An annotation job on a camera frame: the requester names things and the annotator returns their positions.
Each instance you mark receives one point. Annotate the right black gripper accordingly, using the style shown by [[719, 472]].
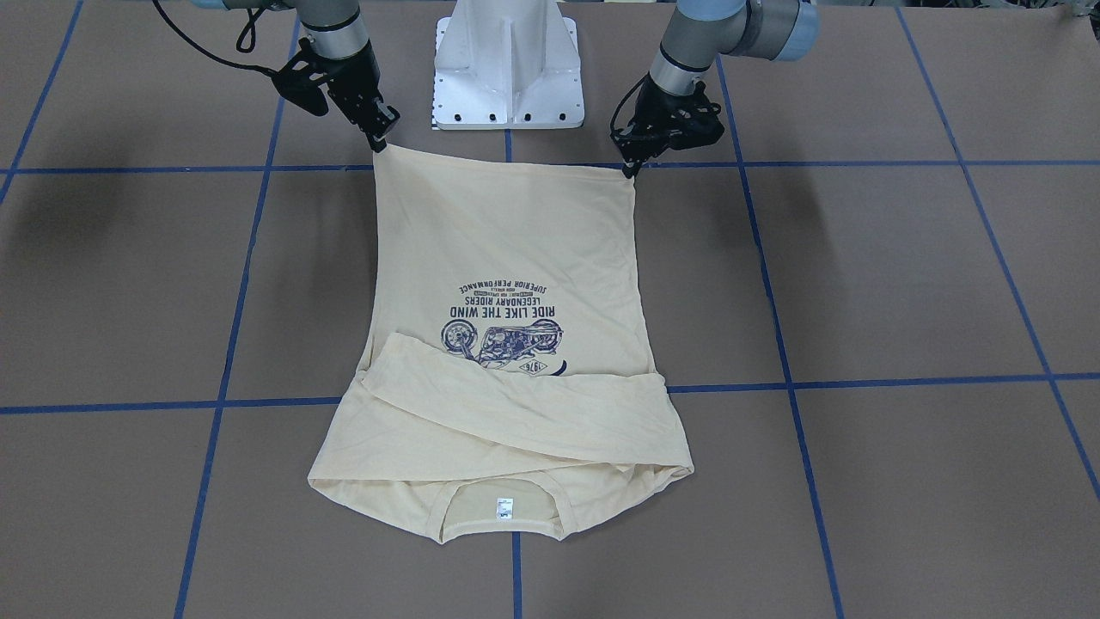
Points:
[[353, 79]]

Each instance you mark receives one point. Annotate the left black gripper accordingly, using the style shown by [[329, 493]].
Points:
[[655, 104]]

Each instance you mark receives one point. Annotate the cream long-sleeve graphic shirt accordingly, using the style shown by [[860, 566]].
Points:
[[508, 382]]

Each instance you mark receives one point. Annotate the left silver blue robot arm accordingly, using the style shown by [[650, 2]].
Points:
[[699, 31]]

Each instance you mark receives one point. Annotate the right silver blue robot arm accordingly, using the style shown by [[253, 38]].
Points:
[[336, 29]]

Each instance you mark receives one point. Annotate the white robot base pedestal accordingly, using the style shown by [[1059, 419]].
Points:
[[507, 65]]

